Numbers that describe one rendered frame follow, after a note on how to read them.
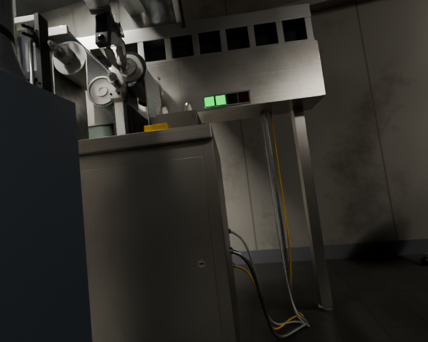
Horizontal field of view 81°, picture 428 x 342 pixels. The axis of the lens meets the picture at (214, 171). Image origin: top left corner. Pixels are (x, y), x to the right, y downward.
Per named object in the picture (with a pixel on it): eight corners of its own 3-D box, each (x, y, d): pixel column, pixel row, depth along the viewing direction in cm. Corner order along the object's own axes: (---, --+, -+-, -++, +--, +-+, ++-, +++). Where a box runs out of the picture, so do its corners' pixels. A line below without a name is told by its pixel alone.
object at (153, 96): (147, 116, 102) (143, 72, 103) (162, 129, 125) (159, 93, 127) (148, 115, 102) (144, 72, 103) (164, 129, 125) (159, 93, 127)
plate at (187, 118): (156, 129, 96) (154, 115, 97) (177, 147, 136) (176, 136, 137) (198, 124, 96) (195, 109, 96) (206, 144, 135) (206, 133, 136)
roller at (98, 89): (87, 106, 103) (85, 77, 104) (116, 123, 128) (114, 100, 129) (117, 102, 102) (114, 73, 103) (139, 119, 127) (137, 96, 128)
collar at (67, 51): (52, 59, 100) (51, 44, 100) (62, 66, 106) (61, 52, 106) (68, 57, 99) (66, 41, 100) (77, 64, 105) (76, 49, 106)
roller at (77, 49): (54, 77, 106) (51, 45, 107) (87, 98, 130) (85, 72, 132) (86, 72, 105) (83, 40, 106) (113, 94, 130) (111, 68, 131)
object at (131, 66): (139, 65, 101) (126, 79, 101) (140, 67, 103) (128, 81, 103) (126, 53, 102) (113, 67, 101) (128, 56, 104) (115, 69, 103)
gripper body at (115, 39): (126, 38, 98) (113, 2, 89) (121, 46, 92) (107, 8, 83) (107, 41, 98) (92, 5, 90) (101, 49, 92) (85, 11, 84)
